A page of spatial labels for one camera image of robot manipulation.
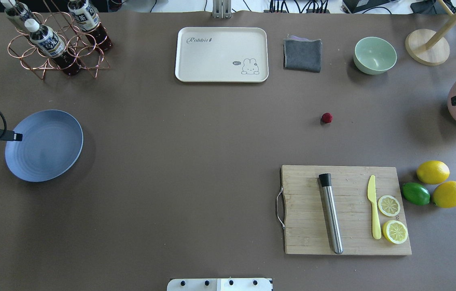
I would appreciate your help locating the yellow lemon far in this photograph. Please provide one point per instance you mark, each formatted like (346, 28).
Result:
(444, 195)

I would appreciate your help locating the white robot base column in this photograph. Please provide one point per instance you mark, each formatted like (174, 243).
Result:
(220, 284)

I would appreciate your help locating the copper wire bottle rack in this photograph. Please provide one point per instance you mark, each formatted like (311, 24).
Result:
(70, 39)

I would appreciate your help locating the cream rabbit tray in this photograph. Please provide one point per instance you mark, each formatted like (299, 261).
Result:
(222, 54)

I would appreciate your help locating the tea bottle three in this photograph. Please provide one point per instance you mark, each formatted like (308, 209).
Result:
(18, 13)

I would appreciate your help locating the lemon slice upper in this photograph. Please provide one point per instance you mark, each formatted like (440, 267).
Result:
(389, 206)

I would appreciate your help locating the blue plate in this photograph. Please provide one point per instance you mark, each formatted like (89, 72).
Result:
(52, 142)

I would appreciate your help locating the green bowl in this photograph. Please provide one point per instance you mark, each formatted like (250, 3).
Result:
(373, 55)

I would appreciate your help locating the yellow lemon near bowl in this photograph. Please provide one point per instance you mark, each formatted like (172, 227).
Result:
(433, 172)

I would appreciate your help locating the wooden cup stand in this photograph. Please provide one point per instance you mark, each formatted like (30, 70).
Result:
(430, 47)

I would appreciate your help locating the tea bottle two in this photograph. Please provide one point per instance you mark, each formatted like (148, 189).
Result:
(88, 21)

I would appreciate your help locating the green lime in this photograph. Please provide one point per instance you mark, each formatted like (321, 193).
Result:
(416, 193)

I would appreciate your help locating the lemon slice lower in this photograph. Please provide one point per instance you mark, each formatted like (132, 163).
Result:
(395, 231)

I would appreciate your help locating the red strawberry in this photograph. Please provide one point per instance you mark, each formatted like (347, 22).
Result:
(327, 118)

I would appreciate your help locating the lemon slice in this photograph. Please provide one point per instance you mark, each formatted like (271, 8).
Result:
(395, 231)
(389, 206)

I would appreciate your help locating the yellow plastic knife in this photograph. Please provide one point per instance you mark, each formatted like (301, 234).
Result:
(372, 197)

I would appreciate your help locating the steel muddler black tip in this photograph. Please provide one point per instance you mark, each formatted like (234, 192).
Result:
(331, 213)

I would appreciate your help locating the grey folded cloth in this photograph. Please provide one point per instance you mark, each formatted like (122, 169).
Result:
(302, 54)

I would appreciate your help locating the wooden cutting board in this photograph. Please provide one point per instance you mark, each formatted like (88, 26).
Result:
(306, 229)

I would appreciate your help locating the tea bottle one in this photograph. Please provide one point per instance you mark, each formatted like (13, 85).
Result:
(52, 46)

